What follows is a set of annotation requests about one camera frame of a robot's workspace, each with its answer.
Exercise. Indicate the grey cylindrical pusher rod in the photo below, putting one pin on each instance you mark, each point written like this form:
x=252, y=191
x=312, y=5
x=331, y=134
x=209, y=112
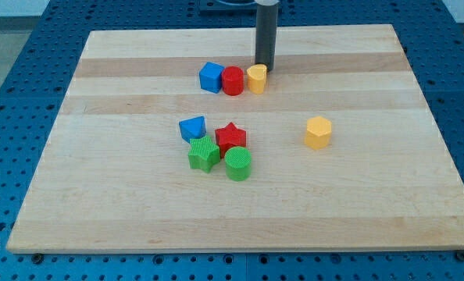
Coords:
x=266, y=32

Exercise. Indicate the yellow hexagon block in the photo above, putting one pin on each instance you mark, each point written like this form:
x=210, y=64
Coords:
x=318, y=132

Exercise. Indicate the yellow heart block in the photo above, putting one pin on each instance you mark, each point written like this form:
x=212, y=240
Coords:
x=256, y=78

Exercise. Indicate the red cylinder block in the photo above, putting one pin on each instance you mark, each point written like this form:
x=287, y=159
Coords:
x=232, y=80

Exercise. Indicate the blue cube block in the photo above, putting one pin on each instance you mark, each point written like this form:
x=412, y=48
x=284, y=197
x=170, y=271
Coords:
x=210, y=77

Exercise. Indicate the red star block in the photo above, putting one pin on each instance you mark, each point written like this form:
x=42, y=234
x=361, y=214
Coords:
x=230, y=136

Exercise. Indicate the blue triangle block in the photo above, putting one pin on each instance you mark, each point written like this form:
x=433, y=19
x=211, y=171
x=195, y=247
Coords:
x=193, y=128

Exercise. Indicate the green cylinder block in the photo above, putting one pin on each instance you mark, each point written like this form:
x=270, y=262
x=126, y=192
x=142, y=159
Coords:
x=238, y=162

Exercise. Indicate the green star block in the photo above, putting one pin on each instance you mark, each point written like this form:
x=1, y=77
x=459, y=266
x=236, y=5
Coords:
x=203, y=154

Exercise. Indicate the wooden board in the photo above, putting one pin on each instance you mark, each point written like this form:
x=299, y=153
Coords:
x=338, y=153

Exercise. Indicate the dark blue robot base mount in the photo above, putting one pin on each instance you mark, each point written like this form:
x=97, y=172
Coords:
x=240, y=7

